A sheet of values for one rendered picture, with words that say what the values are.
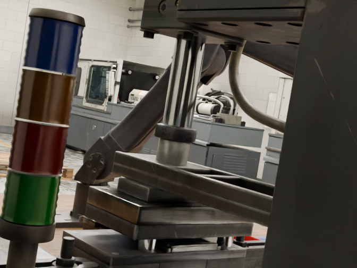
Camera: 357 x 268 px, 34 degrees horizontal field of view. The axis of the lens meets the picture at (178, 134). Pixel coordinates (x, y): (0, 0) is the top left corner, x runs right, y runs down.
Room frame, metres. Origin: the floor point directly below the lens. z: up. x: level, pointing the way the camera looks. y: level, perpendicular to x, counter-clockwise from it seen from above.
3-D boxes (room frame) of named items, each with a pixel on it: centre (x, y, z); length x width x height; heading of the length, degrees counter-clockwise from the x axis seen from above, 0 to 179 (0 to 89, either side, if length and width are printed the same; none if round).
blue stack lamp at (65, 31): (0.41, 0.10, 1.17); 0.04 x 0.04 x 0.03
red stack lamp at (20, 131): (0.41, 0.10, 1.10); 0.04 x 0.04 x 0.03
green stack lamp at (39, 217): (0.41, 0.10, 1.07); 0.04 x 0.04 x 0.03
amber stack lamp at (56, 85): (0.41, 0.10, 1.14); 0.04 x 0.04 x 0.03
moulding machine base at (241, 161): (10.01, 0.88, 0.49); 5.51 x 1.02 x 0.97; 37
